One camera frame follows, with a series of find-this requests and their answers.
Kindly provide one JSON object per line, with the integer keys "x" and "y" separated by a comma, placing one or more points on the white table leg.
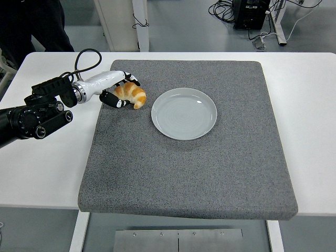
{"x": 78, "y": 233}
{"x": 275, "y": 236}

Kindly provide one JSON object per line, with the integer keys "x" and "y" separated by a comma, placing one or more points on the grey metal plate with screws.
{"x": 178, "y": 240}

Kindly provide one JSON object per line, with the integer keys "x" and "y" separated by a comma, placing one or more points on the black computer case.
{"x": 249, "y": 15}

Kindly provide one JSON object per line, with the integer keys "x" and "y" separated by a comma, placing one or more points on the golden croissant bread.
{"x": 136, "y": 95}

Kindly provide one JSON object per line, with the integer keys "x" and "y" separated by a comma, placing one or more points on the white chair frame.
{"x": 5, "y": 74}

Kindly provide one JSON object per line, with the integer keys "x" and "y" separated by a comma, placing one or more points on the white desk leg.
{"x": 278, "y": 23}

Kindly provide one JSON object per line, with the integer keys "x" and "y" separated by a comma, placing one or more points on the round grey plate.
{"x": 183, "y": 115}

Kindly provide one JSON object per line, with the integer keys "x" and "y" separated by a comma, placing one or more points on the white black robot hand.
{"x": 105, "y": 80}

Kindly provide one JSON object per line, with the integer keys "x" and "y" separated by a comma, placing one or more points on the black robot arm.
{"x": 26, "y": 120}

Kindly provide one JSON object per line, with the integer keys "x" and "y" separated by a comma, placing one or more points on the grey felt mat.
{"x": 183, "y": 170}

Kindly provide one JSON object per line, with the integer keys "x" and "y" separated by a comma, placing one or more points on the person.
{"x": 26, "y": 21}

